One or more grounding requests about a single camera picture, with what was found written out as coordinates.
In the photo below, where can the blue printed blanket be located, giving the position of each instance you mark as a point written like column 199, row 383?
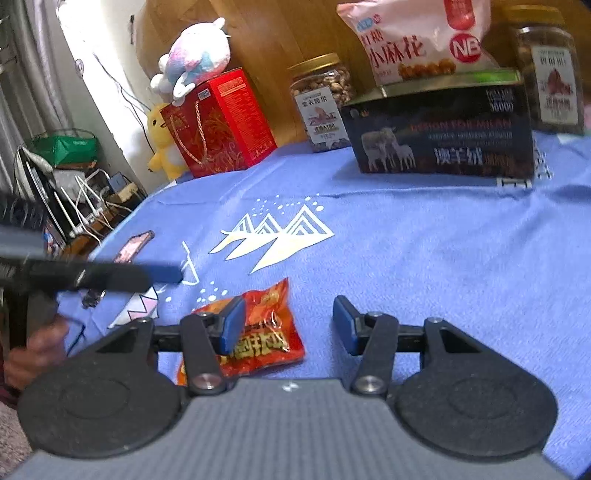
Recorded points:
column 415, row 240

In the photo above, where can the person's left hand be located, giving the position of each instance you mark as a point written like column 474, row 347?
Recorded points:
column 32, row 360

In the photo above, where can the pink snack bag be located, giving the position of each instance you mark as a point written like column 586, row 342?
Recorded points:
column 406, row 41

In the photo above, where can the pink smartphone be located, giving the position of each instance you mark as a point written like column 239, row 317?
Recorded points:
column 134, row 244

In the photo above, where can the red snack packet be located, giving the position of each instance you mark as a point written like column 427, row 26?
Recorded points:
column 268, row 332

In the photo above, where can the yellow plush toy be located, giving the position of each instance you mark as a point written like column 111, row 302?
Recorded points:
column 161, row 147

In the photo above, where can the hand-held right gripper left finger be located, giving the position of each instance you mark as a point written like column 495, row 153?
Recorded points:
column 233, row 323

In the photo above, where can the pastel plush toy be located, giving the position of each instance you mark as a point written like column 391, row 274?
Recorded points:
column 198, row 55

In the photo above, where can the grey curtain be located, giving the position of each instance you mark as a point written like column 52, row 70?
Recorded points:
column 27, row 69

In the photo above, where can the green box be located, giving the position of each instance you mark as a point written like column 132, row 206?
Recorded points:
column 69, row 147

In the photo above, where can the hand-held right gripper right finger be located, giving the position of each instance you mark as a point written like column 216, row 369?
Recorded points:
column 344, row 323

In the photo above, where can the dark blue cardboard box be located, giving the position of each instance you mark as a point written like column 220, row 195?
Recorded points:
column 438, row 134

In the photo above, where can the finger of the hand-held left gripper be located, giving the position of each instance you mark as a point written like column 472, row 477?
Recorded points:
column 164, row 272

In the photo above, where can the clear nut jar gold lid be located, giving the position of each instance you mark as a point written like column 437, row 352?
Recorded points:
column 554, row 78
column 323, row 124

